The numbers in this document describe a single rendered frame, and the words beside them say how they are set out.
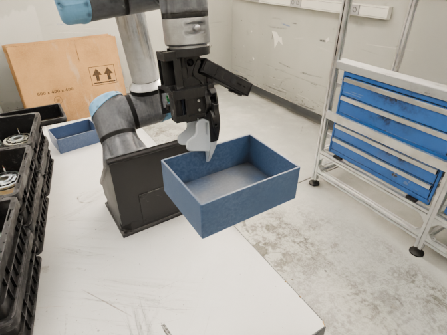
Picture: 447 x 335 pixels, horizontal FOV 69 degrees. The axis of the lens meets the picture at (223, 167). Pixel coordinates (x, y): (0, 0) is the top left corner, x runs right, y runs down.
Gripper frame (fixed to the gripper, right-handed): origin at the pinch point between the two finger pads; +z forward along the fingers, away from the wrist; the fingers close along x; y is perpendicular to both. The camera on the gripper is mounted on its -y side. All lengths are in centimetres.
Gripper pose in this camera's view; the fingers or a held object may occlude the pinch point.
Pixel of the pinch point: (209, 153)
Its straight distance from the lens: 63.4
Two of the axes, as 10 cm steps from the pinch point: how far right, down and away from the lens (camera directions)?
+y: -8.6, 2.7, -4.2
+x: 5.0, 3.6, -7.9
